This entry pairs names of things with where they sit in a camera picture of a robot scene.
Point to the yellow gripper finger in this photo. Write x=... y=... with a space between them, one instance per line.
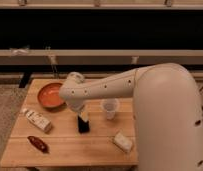
x=84 y=116

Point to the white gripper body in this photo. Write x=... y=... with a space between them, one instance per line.
x=76 y=106

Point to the black eraser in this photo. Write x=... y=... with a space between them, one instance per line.
x=83 y=127

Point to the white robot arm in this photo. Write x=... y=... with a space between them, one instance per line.
x=168 y=108

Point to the white sponge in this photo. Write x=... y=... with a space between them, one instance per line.
x=123 y=142

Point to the orange bowl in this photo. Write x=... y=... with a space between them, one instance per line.
x=48 y=96

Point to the white carton box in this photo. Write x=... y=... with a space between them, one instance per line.
x=37 y=120

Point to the wooden table board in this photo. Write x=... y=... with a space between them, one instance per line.
x=68 y=147

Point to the dark red snack packet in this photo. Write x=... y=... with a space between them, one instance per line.
x=38 y=143

